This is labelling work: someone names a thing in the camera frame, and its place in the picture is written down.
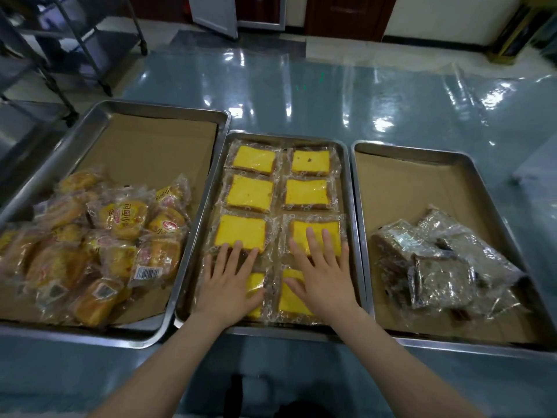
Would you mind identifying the pile of brown cake packets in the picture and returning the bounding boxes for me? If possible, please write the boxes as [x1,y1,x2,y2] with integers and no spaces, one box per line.
[370,206,525,320]

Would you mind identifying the dark wooden door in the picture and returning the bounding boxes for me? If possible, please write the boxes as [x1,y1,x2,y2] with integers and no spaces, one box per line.
[304,0,399,42]

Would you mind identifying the aluminium framed glass door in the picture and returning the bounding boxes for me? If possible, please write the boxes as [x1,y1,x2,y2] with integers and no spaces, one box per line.
[234,0,288,32]

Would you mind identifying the brown paper tray liner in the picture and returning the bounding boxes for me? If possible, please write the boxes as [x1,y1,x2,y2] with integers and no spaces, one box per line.
[355,151,540,344]
[191,139,356,327]
[0,113,218,327]

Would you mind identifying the white framed door leaf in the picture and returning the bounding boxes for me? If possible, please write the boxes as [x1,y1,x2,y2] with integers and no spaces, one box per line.
[187,0,239,39]

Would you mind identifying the person's left forearm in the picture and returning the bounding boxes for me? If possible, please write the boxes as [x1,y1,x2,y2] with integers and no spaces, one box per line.
[89,315,232,418]

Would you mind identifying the person's left hand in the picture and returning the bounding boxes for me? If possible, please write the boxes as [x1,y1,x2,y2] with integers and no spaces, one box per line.
[193,240,266,329]

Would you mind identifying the yellow cake slice packets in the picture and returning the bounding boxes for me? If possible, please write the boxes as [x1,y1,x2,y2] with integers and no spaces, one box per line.
[193,141,349,325]

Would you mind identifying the gold and black bin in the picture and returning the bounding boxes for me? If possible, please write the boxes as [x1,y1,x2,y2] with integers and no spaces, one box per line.
[487,0,545,64]

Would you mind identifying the pile of small bun packets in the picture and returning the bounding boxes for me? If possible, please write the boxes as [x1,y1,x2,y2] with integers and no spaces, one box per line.
[0,168,192,329]

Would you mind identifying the person's right hand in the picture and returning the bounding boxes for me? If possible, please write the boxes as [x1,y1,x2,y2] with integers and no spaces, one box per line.
[283,226,361,327]

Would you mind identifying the plastic covered teal tablecloth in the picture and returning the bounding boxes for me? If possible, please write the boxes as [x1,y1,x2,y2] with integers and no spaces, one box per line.
[0,47,557,418]

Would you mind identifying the person's right forearm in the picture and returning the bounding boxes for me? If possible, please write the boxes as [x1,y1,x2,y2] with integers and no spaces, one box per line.
[330,308,484,418]

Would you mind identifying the steel tray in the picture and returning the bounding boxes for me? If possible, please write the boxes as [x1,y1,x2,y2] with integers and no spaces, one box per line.
[350,140,557,358]
[173,130,373,343]
[0,99,232,349]

